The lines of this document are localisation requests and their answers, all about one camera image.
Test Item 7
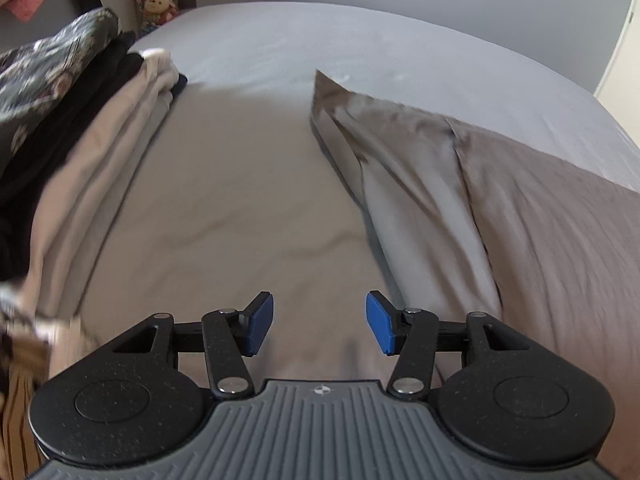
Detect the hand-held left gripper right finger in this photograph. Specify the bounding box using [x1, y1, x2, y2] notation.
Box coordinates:
[366, 290, 531, 402]

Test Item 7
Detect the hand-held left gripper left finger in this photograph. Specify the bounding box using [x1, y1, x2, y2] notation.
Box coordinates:
[112, 291, 275, 401]

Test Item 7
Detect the taupe cloth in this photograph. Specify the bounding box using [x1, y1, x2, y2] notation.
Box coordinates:
[310, 69, 640, 480]

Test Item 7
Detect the beige cloth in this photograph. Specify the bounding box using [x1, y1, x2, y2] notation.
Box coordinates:
[27, 49, 182, 323]

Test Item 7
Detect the brown striped cloth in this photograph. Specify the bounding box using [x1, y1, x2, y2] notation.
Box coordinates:
[0, 280, 83, 480]

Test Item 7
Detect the black cloth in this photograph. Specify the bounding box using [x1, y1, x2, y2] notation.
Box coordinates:
[0, 37, 147, 281]

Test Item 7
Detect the bed with grey sheet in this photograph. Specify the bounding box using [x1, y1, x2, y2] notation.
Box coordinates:
[50, 2, 640, 396]

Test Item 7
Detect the dark floral cloth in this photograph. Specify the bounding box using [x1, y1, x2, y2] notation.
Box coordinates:
[0, 9, 121, 166]

